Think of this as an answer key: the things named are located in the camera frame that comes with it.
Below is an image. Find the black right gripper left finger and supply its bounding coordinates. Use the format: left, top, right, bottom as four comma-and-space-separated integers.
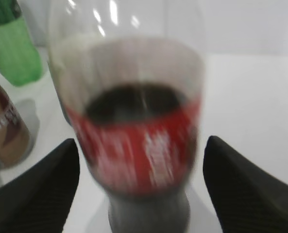
0, 138, 80, 233

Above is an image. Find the brown coffee bottle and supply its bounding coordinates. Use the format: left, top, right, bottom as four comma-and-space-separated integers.
0, 86, 34, 169

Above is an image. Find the green soda bottle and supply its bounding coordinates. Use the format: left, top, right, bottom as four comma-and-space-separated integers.
0, 0, 42, 87

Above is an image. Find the cola bottle red label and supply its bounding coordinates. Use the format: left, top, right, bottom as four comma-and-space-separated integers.
46, 0, 206, 233

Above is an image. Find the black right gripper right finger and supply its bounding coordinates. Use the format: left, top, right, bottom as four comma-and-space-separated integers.
203, 136, 288, 233

